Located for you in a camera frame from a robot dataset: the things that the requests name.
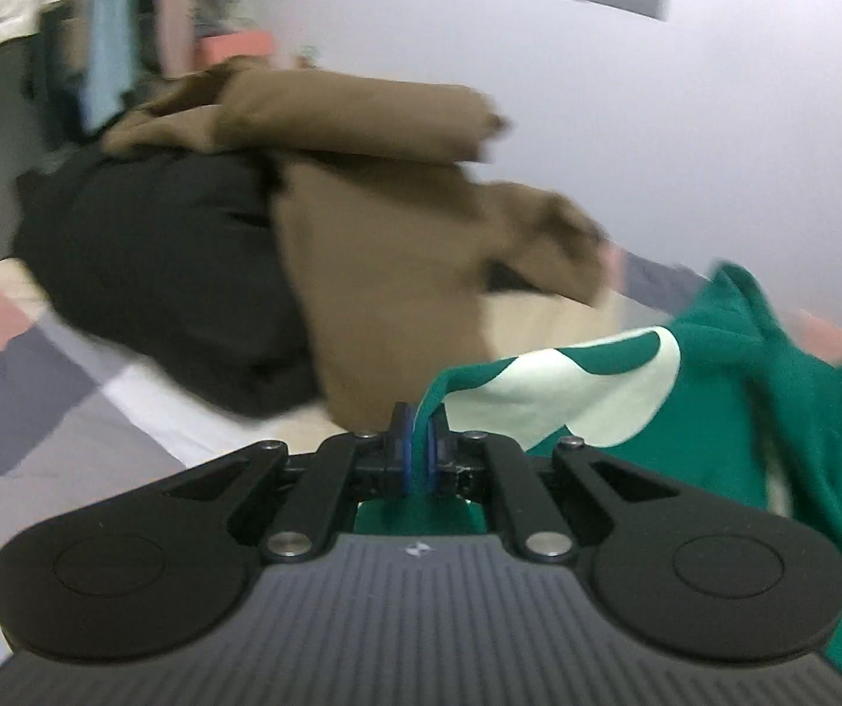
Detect green hooded sweatshirt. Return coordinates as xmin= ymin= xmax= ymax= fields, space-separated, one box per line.
xmin=359 ymin=265 xmax=842 ymax=704

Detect hanging clothes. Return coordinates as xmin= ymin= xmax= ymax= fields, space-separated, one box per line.
xmin=24 ymin=0 xmax=253 ymax=150

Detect colour-block bed sheet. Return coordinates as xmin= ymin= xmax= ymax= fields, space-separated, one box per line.
xmin=0 ymin=250 xmax=842 ymax=663

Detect black garment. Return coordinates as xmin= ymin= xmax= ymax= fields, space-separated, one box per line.
xmin=13 ymin=145 xmax=319 ymax=418

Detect brown jacket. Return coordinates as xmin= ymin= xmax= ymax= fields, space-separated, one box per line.
xmin=102 ymin=58 xmax=607 ymax=430

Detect pink box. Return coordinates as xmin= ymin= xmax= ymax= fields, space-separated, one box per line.
xmin=195 ymin=29 xmax=275 ymax=70

